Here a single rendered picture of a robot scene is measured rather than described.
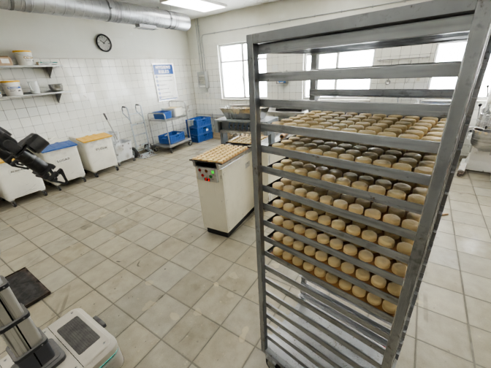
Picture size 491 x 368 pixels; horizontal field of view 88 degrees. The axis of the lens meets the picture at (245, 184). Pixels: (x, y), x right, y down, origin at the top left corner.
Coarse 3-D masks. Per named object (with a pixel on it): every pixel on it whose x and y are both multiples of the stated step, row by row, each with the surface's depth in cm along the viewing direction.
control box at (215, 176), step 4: (200, 168) 256; (204, 168) 254; (208, 168) 253; (212, 168) 252; (200, 172) 258; (204, 172) 256; (208, 172) 253; (216, 172) 249; (200, 176) 260; (204, 176) 257; (208, 176) 255; (212, 176) 252; (216, 176) 250; (212, 180) 255; (216, 180) 252
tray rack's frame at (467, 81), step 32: (448, 0) 52; (480, 0) 49; (288, 32) 77; (320, 32) 70; (480, 32) 50; (480, 64) 67; (448, 128) 58; (448, 160) 60; (416, 256) 73; (320, 320) 170; (352, 352) 150; (384, 352) 93
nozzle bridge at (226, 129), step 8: (216, 120) 310; (224, 120) 305; (232, 120) 300; (240, 120) 295; (248, 120) 291; (264, 120) 286; (272, 120) 291; (216, 128) 315; (224, 128) 319; (232, 128) 314; (240, 128) 308; (224, 136) 332; (272, 136) 298
